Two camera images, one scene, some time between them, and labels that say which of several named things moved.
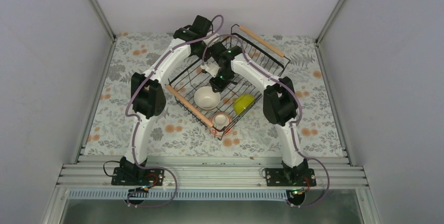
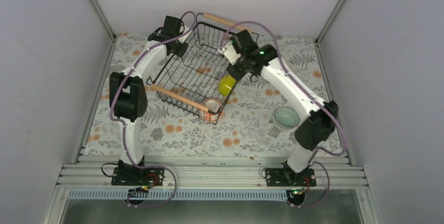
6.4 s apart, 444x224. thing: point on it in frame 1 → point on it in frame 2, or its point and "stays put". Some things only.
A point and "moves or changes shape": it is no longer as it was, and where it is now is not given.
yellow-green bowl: [243, 102] moves or changes shape
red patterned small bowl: [222, 123] → [215, 110]
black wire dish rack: [223, 110] moves or changes shape
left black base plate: [133, 176] stays put
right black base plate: [279, 177] stays put
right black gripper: [219, 86] → [237, 75]
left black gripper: [201, 57] → [180, 53]
